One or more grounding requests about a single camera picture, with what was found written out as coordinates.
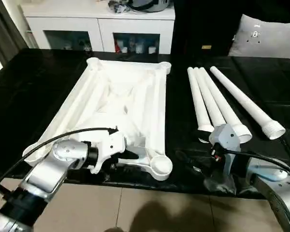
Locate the dark round appliance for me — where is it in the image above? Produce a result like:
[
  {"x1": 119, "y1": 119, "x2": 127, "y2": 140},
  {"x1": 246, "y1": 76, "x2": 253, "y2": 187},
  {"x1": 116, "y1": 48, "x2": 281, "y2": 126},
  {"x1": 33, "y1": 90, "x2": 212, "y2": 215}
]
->
[{"x1": 109, "y1": 0, "x2": 172, "y2": 13}]

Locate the white plastic table top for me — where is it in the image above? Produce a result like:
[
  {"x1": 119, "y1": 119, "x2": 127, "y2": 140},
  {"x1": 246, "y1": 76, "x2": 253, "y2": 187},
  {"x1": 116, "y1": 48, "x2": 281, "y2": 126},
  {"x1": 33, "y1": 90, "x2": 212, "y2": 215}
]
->
[{"x1": 22, "y1": 57, "x2": 174, "y2": 181}]

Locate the grey cushion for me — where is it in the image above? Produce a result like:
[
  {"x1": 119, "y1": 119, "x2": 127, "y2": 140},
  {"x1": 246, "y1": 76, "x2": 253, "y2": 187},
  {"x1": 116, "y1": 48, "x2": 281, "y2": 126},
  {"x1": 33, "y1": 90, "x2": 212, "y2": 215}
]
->
[{"x1": 229, "y1": 14, "x2": 290, "y2": 59}]

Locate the white plastic table leg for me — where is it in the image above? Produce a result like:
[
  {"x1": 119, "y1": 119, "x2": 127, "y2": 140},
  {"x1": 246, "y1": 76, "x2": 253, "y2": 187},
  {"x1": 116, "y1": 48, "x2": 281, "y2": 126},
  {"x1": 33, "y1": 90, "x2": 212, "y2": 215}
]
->
[
  {"x1": 210, "y1": 66, "x2": 286, "y2": 141},
  {"x1": 199, "y1": 68, "x2": 253, "y2": 144},
  {"x1": 187, "y1": 68, "x2": 214, "y2": 144},
  {"x1": 193, "y1": 68, "x2": 228, "y2": 136}
]

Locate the white glass-door cabinet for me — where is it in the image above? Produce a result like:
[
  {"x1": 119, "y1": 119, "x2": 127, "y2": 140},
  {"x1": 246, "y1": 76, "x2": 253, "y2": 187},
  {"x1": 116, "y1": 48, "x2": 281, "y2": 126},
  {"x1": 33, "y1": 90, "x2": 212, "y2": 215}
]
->
[{"x1": 20, "y1": 0, "x2": 175, "y2": 54}]

